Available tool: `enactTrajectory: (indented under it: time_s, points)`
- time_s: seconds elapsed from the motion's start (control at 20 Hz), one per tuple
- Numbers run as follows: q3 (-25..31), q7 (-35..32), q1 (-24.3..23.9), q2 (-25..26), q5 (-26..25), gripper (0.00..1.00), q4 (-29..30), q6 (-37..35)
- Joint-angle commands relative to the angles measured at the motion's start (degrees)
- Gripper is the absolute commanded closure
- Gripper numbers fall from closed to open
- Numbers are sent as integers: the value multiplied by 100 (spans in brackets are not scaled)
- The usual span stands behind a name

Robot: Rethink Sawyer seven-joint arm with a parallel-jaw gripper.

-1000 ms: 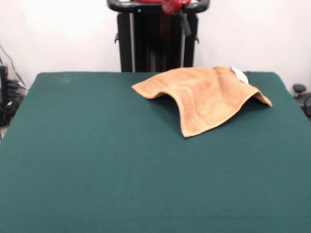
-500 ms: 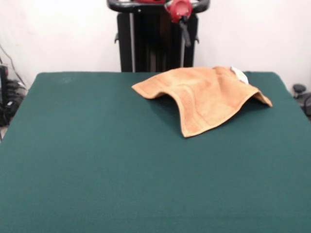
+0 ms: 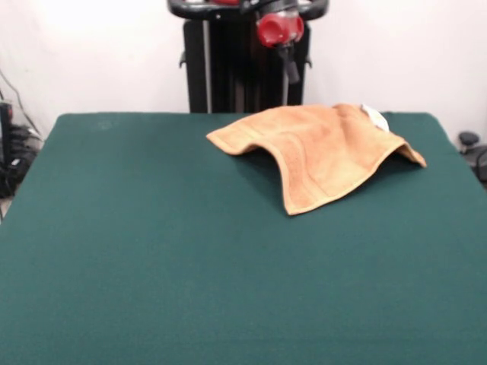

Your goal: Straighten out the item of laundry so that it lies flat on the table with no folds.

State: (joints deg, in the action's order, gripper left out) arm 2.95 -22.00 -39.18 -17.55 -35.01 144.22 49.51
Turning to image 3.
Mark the dark green table cloth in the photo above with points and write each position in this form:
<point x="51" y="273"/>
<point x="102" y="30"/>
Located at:
<point x="114" y="266"/>

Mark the black equipment box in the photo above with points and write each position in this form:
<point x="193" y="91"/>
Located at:
<point x="5" y="125"/>

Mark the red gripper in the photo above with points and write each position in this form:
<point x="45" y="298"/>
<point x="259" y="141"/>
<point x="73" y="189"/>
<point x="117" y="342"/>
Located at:
<point x="274" y="30"/>

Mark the orange terry towel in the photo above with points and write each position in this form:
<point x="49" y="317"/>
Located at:
<point x="323" y="152"/>

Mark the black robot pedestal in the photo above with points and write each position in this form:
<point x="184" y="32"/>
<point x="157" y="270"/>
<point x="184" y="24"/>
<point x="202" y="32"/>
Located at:
<point x="228" y="68"/>

